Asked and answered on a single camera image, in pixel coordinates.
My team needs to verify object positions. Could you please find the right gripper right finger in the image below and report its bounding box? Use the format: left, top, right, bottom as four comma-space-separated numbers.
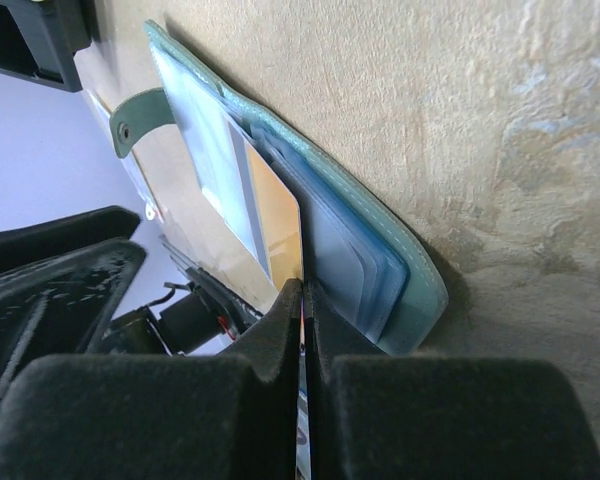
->
304, 281, 600, 479

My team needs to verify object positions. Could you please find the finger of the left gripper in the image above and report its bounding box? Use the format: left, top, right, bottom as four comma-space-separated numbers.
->
0, 206, 146, 403

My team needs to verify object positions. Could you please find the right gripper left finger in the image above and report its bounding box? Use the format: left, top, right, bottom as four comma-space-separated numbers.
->
0, 280, 301, 479

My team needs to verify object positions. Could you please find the green card holder wallet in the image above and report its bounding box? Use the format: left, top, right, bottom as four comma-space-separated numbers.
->
109, 21, 449, 355

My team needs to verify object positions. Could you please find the orange card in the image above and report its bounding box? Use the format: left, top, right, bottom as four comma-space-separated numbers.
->
244, 144, 306, 480

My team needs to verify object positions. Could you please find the black white sorting tray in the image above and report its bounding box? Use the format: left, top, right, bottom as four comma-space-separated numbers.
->
0, 0, 92, 93

